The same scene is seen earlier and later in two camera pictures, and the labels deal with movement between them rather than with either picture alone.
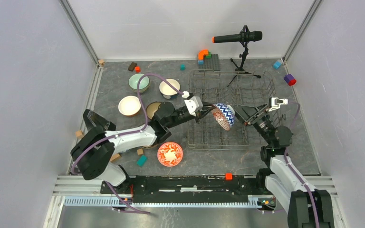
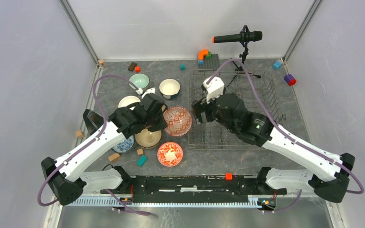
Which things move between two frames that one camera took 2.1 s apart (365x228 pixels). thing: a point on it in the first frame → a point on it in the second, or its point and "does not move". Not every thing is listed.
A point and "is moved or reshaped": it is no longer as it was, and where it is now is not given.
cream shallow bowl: [129, 106] does not move
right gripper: [245, 113] → [198, 108]
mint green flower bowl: [144, 83] does not move
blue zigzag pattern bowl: [225, 114] is moved or reshaped
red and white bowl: [169, 154] does not move
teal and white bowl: [168, 92] does not move
